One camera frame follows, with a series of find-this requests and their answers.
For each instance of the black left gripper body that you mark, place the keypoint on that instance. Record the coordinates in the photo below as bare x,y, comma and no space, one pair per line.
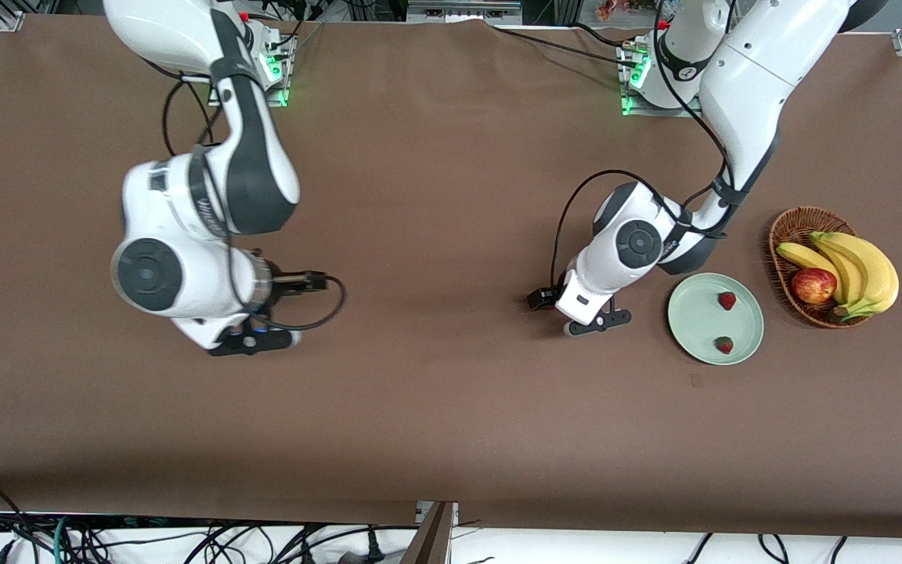
543,298

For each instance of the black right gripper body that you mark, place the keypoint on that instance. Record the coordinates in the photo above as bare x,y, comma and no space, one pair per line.
288,283

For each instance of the red strawberry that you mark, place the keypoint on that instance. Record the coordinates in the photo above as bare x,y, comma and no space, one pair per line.
727,300
724,345

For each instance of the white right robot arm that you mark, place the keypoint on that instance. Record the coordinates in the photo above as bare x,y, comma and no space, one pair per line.
177,211

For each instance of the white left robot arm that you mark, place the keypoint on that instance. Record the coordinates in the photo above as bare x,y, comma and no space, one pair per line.
748,70

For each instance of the pale green round plate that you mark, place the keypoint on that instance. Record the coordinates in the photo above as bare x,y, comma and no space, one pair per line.
694,313

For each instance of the brown table cover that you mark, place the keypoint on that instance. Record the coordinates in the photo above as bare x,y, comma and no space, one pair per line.
451,392

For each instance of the brown wicker basket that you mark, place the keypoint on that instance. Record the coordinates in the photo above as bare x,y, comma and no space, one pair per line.
791,227

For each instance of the yellow banana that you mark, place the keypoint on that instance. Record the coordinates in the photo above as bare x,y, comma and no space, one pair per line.
850,270
882,270
803,257

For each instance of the red apple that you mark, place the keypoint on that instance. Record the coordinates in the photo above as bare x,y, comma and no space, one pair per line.
813,286

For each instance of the colourful toy fruit pile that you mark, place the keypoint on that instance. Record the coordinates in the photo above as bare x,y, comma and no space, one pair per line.
615,9

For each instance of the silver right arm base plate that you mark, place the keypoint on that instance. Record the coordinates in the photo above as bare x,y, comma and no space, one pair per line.
285,95

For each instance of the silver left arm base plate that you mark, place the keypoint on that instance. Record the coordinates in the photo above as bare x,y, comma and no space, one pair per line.
654,112

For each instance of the grey camera stand pole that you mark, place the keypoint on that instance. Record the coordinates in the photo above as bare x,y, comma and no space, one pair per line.
431,540

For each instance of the aluminium frame rail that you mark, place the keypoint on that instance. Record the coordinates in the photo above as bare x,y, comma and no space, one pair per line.
459,8

